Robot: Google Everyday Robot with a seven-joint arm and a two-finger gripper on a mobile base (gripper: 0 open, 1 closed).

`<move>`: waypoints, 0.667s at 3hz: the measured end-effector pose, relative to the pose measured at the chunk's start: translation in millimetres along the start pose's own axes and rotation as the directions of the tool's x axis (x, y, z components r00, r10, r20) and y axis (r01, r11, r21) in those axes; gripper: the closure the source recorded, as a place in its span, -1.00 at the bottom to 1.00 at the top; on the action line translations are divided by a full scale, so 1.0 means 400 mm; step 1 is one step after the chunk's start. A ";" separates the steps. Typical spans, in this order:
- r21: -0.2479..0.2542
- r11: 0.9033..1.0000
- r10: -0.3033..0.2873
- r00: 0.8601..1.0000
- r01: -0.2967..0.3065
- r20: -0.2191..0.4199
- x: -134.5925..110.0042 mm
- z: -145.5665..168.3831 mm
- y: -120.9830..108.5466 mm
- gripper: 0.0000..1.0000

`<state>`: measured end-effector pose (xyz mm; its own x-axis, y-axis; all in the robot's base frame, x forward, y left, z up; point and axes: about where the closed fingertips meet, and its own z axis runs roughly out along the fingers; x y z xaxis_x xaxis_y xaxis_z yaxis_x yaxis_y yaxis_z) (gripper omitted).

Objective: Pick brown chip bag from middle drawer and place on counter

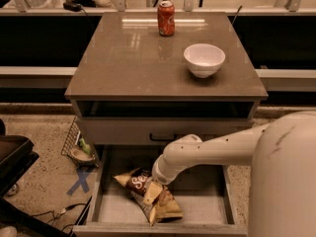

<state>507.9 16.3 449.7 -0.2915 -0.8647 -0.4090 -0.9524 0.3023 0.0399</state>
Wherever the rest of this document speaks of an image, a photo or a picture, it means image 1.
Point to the grey drawer cabinet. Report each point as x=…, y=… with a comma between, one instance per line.
x=130, y=71

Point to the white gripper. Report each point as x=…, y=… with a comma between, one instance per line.
x=159, y=174

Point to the blue tape cross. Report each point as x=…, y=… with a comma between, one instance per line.
x=82, y=173

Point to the wire basket on floor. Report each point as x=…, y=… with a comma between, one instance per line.
x=76, y=149

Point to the black power adapter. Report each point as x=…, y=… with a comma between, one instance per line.
x=71, y=6

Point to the open grey drawer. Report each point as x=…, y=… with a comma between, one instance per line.
x=203, y=193

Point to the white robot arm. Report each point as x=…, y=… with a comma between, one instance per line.
x=282, y=157

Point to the red soda can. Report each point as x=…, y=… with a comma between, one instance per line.
x=165, y=16

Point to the white bowl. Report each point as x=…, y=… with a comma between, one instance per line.
x=203, y=59

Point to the closed drawer with black handle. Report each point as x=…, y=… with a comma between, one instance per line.
x=155, y=131

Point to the black chair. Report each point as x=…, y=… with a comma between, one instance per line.
x=16, y=157

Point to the brown yellow chip bag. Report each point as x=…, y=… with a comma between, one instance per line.
x=155, y=200

